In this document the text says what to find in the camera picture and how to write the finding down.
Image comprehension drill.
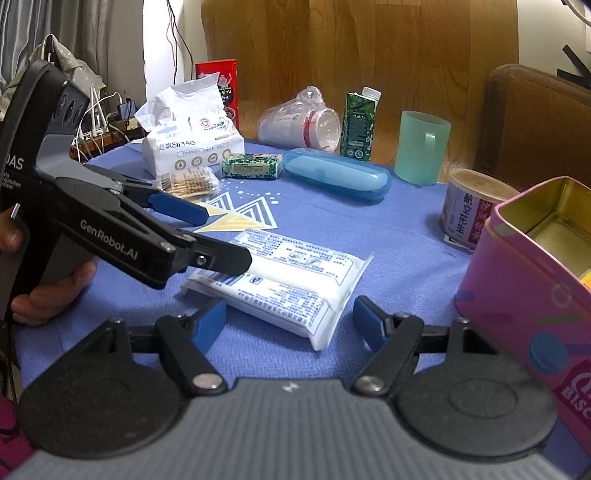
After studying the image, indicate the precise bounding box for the bag of cotton swabs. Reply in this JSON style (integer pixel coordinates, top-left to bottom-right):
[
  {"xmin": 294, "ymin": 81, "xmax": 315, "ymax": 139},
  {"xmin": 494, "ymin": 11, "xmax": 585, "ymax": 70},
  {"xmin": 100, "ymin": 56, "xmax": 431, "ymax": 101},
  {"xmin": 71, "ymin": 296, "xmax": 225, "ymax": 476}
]
[{"xmin": 154, "ymin": 167, "xmax": 219, "ymax": 199}]

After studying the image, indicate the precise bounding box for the green patterned pocket tissue pack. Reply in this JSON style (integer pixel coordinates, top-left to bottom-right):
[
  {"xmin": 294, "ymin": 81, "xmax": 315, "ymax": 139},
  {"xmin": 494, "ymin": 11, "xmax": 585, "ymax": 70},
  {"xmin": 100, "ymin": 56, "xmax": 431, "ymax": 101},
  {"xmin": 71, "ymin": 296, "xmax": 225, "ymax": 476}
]
[{"xmin": 221, "ymin": 154, "xmax": 283, "ymax": 180}]

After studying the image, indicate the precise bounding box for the white wet wipes pack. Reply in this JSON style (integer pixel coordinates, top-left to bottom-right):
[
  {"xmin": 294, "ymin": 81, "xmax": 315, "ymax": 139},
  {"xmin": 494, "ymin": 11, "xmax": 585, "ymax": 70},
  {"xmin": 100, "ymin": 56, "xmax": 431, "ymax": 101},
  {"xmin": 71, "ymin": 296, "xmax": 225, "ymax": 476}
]
[{"xmin": 182, "ymin": 229, "xmax": 373, "ymax": 351}]

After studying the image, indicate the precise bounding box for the blue plastic case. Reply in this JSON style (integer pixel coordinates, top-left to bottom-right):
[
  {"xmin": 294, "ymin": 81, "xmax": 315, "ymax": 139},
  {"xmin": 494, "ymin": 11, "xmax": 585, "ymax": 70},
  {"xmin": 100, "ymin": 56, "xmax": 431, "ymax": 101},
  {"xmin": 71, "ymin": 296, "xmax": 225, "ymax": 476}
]
[{"xmin": 281, "ymin": 148, "xmax": 392, "ymax": 202}]

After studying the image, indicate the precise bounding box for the yellow ink refill box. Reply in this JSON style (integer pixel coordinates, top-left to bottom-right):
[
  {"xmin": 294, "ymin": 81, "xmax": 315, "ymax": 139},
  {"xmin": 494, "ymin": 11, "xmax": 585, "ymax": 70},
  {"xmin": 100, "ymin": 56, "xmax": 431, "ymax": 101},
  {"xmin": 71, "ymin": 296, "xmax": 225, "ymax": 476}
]
[{"xmin": 580, "ymin": 271, "xmax": 591, "ymax": 289}]

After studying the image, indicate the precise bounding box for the person's left hand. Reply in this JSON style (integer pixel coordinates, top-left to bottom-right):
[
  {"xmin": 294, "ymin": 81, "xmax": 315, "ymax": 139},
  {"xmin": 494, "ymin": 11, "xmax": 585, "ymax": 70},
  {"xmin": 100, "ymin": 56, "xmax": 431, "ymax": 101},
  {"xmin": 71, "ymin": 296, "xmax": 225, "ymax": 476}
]
[{"xmin": 1, "ymin": 208, "xmax": 98, "ymax": 326}]

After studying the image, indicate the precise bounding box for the blue patterned tablecloth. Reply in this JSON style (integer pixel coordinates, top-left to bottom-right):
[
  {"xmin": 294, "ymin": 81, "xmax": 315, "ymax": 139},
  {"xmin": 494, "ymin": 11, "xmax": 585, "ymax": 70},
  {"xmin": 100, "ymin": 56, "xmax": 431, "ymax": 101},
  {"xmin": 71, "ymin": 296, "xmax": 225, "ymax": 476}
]
[{"xmin": 13, "ymin": 138, "xmax": 591, "ymax": 480}]

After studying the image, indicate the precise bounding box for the white tissue pack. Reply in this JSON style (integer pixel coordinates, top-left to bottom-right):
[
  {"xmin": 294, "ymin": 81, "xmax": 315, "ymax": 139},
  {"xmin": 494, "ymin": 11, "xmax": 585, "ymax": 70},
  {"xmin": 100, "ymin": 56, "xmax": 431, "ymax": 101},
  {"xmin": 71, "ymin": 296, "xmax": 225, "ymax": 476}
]
[{"xmin": 134, "ymin": 73, "xmax": 245, "ymax": 177}]

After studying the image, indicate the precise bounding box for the red snack box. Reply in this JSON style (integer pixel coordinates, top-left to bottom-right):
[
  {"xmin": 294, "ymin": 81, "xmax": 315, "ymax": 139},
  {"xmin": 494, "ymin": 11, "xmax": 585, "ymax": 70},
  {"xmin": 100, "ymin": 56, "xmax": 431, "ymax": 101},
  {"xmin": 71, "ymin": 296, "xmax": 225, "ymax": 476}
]
[{"xmin": 195, "ymin": 59, "xmax": 239, "ymax": 128}]

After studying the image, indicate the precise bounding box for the pink biscuit tin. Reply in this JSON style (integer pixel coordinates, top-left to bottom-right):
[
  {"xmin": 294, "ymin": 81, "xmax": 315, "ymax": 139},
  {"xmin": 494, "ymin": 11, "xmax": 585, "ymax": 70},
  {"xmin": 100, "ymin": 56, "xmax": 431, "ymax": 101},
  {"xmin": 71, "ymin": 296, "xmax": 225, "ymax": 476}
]
[{"xmin": 455, "ymin": 177, "xmax": 590, "ymax": 447}]

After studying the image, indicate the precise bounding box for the bagged stack of paper cups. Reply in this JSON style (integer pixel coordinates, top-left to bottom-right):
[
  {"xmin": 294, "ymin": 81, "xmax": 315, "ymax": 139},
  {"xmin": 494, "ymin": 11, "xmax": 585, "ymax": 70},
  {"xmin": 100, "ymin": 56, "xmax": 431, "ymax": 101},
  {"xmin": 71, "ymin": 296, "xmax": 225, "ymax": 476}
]
[{"xmin": 256, "ymin": 85, "xmax": 342, "ymax": 152}]

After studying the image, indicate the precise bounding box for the peanut can with lid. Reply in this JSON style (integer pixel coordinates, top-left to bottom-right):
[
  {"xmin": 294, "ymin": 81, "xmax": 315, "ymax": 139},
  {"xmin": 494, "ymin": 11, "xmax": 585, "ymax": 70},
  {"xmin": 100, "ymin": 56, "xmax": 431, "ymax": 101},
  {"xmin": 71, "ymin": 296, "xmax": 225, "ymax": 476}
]
[{"xmin": 439, "ymin": 168, "xmax": 519, "ymax": 250}]

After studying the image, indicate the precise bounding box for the teal plastic mug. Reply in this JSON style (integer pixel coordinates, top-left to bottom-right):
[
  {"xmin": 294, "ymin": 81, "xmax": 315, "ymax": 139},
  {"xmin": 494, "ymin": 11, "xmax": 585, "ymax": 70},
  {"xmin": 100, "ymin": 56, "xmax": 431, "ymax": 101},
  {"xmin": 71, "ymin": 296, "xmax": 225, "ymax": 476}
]
[{"xmin": 394, "ymin": 111, "xmax": 452, "ymax": 186}]

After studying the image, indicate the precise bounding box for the green drink carton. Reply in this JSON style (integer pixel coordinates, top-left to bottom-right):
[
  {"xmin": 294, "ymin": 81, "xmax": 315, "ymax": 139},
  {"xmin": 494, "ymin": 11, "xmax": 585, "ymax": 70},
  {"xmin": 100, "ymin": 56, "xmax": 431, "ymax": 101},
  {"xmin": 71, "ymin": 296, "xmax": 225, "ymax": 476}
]
[{"xmin": 339, "ymin": 86, "xmax": 382, "ymax": 162}]

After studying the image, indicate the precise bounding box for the brown chair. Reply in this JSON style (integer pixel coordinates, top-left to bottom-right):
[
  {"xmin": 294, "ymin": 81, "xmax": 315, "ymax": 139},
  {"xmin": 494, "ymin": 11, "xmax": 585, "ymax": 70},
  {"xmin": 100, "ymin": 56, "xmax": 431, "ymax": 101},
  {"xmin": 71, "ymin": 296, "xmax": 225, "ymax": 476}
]
[{"xmin": 473, "ymin": 64, "xmax": 590, "ymax": 191}]

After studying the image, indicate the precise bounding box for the black wall cable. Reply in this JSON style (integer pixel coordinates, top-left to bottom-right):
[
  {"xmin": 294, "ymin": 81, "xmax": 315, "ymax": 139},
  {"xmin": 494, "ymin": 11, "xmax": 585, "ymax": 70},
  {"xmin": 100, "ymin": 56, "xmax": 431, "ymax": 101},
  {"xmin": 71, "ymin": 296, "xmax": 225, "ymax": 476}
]
[{"xmin": 164, "ymin": 0, "xmax": 195, "ymax": 80}]

